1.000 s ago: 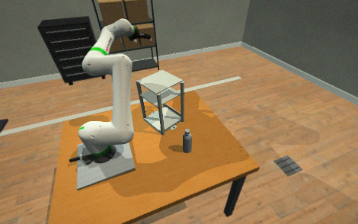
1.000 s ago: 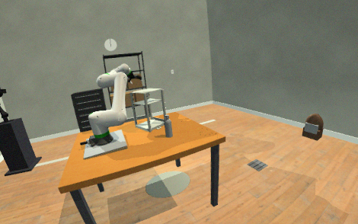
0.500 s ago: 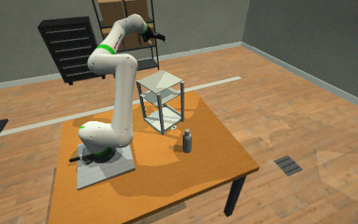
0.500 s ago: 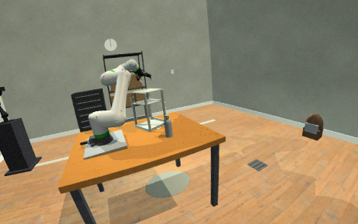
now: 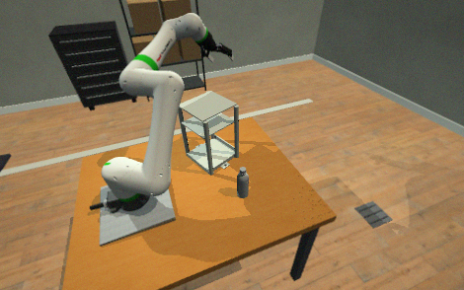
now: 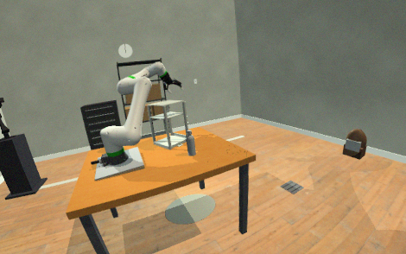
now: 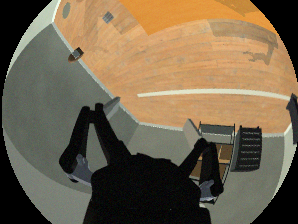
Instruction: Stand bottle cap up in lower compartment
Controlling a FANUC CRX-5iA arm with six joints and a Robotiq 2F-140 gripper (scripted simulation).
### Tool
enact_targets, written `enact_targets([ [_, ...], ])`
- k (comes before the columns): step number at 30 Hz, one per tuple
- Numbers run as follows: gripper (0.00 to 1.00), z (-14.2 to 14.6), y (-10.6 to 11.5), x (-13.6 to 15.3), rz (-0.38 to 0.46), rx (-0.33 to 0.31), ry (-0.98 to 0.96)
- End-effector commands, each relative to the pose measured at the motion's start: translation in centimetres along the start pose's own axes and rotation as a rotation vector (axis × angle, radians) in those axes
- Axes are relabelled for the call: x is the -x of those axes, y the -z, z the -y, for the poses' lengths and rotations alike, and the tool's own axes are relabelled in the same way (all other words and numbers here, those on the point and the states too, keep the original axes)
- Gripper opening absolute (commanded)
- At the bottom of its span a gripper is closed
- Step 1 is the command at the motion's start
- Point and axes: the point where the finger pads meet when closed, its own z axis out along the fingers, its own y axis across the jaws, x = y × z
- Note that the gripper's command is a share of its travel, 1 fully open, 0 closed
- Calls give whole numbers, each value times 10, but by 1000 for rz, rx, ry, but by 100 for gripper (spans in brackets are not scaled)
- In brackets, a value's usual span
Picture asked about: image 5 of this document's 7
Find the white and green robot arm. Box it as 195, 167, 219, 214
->
90, 13, 212, 213

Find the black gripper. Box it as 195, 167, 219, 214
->
201, 39, 234, 63

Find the dark grey bottle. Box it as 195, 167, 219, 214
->
237, 167, 249, 198

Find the grey metal shelving unit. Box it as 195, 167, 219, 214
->
178, 91, 239, 176

